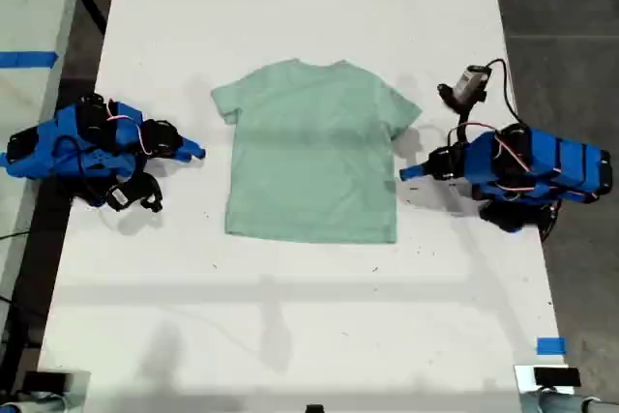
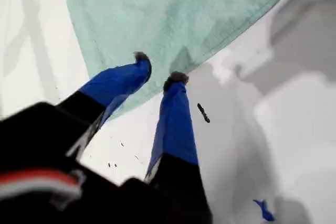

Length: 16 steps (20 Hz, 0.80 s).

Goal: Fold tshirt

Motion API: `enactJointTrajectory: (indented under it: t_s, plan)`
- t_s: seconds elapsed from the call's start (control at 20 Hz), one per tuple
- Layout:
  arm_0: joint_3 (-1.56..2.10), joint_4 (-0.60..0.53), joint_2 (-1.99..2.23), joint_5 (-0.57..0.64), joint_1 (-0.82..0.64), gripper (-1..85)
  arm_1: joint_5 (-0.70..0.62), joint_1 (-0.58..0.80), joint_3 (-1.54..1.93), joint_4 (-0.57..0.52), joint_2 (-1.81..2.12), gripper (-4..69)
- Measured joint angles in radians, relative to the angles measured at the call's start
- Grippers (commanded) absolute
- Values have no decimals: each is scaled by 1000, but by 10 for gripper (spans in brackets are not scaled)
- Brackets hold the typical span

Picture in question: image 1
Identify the blue tape patch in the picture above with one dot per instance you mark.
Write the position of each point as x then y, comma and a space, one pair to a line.
551, 346

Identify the small black object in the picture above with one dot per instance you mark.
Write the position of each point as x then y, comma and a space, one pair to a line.
314, 408

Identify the arm camera box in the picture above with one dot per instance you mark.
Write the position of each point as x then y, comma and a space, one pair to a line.
119, 197
469, 84

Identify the pale green T-shirt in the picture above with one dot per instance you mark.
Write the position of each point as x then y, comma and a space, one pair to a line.
309, 166

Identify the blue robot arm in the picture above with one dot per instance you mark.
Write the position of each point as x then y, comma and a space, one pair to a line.
38, 161

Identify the white plate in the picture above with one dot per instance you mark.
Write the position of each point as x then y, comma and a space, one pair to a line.
523, 379

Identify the small black box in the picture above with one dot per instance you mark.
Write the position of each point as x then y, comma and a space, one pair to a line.
44, 382
556, 376

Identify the blue-taped robot arm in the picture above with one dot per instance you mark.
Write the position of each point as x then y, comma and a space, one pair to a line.
556, 161

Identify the long blue tape strip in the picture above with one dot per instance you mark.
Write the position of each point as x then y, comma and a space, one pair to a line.
29, 59

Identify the pale grey-blue tube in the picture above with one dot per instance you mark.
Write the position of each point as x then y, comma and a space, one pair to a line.
34, 404
561, 403

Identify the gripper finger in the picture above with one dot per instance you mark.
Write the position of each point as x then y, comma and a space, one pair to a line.
183, 155
196, 148
416, 174

